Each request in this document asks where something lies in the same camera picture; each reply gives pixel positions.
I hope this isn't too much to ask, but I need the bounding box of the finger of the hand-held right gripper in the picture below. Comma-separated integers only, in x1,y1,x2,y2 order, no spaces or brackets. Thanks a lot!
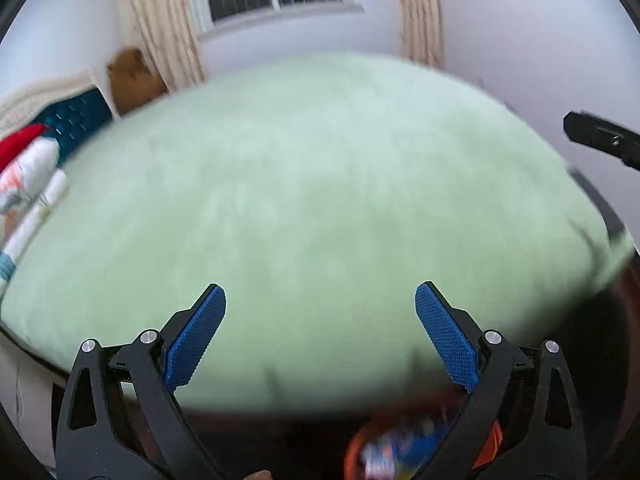
563,110,640,171
567,167,632,251

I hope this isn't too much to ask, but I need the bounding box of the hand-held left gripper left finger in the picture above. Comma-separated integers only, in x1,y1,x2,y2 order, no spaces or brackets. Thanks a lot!
56,283,227,480

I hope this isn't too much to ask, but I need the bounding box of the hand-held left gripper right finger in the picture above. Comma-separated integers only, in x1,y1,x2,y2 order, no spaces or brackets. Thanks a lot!
414,281,588,480

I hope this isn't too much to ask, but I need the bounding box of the orange bin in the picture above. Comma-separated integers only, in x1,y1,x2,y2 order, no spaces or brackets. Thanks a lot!
344,395,503,480

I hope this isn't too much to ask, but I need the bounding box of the cream floral curtain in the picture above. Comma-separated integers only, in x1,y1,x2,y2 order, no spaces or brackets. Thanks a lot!
117,0,207,93
397,0,445,68

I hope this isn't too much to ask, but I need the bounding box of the white printed pillow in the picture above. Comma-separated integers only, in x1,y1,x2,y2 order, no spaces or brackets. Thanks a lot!
0,140,60,216

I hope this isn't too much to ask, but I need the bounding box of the cream and teal headboard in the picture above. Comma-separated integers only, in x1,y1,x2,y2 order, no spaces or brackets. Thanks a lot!
0,72,121,166

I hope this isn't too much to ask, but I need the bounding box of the red pillow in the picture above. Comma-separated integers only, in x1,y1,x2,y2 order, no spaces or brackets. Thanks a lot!
0,124,48,173

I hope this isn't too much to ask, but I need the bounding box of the brown teddy bear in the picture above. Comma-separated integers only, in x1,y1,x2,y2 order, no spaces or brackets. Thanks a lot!
106,47,168,113

